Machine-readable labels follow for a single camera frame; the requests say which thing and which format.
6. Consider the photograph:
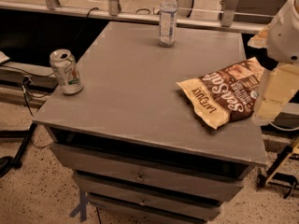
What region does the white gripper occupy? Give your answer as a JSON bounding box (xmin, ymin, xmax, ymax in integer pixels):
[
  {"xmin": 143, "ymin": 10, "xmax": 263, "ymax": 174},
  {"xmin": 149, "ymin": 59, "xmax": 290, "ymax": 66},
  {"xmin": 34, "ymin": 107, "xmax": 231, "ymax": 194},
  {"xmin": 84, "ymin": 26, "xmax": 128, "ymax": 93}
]
[{"xmin": 248, "ymin": 0, "xmax": 299, "ymax": 126}]

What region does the clear plastic water bottle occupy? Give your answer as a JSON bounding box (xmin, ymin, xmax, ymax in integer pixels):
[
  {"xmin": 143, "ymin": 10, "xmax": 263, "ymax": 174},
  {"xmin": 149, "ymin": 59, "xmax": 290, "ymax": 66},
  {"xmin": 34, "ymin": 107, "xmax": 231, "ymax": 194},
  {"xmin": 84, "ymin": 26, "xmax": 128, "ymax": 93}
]
[{"xmin": 159, "ymin": 0, "xmax": 178, "ymax": 47}]

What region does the brown sea salt chip bag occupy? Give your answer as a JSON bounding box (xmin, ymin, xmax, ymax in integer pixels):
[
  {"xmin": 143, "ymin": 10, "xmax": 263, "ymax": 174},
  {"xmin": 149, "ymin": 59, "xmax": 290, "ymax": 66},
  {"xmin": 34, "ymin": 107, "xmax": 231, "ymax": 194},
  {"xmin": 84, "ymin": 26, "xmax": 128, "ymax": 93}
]
[{"xmin": 178, "ymin": 57, "xmax": 264, "ymax": 130}]

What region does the black yellow stand leg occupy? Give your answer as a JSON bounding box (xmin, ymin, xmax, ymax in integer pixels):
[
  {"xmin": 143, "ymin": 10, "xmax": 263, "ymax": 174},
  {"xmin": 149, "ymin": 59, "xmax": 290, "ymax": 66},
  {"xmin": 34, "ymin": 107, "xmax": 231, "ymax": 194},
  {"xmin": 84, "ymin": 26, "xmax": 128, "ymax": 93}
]
[{"xmin": 256, "ymin": 135, "xmax": 299, "ymax": 200}]

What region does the grey drawer cabinet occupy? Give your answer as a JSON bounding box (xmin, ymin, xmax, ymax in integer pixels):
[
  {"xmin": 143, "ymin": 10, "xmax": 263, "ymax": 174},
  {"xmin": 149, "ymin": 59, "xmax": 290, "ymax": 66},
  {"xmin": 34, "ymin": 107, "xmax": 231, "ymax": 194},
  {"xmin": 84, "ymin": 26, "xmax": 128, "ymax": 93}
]
[{"xmin": 35, "ymin": 22, "xmax": 266, "ymax": 224}]

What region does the white green soda can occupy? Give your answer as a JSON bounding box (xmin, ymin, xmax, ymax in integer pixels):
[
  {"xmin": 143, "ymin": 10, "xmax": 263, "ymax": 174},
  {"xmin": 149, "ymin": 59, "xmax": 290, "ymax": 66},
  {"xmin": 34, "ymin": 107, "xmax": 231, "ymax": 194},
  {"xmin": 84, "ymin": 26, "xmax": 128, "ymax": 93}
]
[{"xmin": 50, "ymin": 49, "xmax": 83, "ymax": 95}]

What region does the blue tape cross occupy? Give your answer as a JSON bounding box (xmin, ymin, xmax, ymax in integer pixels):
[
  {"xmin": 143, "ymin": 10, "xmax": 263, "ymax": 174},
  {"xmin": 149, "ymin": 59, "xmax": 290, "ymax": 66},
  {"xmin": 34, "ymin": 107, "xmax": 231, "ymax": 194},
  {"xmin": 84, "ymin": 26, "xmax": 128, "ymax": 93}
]
[{"xmin": 69, "ymin": 189, "xmax": 88, "ymax": 222}]

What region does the black tripod stand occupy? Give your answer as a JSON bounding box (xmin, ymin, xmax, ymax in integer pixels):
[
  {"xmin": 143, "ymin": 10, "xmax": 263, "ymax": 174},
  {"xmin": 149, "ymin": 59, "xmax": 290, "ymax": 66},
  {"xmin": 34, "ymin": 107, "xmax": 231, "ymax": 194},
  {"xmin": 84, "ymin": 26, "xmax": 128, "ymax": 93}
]
[{"xmin": 0, "ymin": 122, "xmax": 38, "ymax": 179}]

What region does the metal window rail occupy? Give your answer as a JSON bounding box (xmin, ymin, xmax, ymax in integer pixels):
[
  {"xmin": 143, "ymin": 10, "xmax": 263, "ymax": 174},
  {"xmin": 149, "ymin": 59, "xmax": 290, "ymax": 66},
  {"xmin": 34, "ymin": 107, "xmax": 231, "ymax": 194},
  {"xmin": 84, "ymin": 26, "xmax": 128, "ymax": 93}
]
[{"xmin": 0, "ymin": 0, "xmax": 264, "ymax": 35}]

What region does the black cable on floor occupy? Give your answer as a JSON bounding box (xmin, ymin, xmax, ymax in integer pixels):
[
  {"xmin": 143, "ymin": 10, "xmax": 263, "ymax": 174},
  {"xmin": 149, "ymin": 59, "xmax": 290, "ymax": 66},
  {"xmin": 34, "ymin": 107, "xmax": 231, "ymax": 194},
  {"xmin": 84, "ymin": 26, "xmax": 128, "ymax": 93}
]
[{"xmin": 0, "ymin": 63, "xmax": 59, "ymax": 149}]

